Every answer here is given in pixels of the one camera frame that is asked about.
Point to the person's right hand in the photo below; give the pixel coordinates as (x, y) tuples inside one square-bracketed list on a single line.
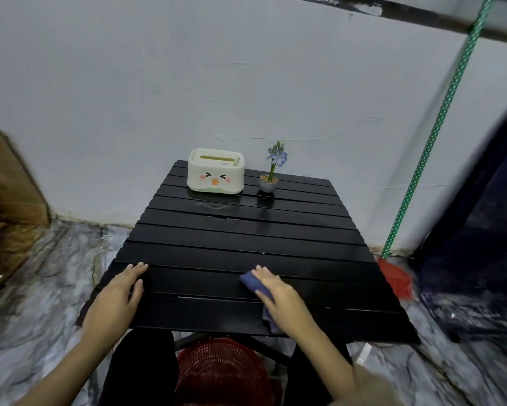
[(285, 302)]

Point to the person's left hand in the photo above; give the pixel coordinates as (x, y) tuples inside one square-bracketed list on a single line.
[(111, 302)]

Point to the person's left thumb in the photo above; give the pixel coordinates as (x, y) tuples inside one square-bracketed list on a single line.
[(137, 293)]

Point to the person's right thumb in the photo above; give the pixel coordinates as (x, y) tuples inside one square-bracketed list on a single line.
[(265, 297)]

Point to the blue cleaning cloth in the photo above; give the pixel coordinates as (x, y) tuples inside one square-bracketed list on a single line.
[(253, 285)]

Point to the person's left forearm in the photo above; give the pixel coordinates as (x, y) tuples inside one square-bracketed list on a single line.
[(73, 367)]

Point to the person's right forearm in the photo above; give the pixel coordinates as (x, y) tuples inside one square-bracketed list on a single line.
[(336, 365)]

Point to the person's black trousers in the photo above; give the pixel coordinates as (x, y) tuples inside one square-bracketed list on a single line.
[(141, 372)]

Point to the red plastic basket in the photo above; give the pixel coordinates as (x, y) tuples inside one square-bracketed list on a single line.
[(221, 374)]

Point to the small potted blue flower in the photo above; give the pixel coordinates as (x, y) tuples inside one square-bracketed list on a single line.
[(271, 181)]

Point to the white tissue box with face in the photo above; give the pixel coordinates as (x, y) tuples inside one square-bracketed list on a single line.
[(215, 173)]

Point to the brown cardboard box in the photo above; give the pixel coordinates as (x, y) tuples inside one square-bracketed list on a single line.
[(8, 194)]

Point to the dark blue curtain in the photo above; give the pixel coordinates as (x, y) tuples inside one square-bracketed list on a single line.
[(477, 232)]

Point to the green dotted broom red bristles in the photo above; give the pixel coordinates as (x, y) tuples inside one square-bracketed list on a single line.
[(433, 135)]

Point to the dark wall beam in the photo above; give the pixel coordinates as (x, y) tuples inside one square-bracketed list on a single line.
[(426, 15)]

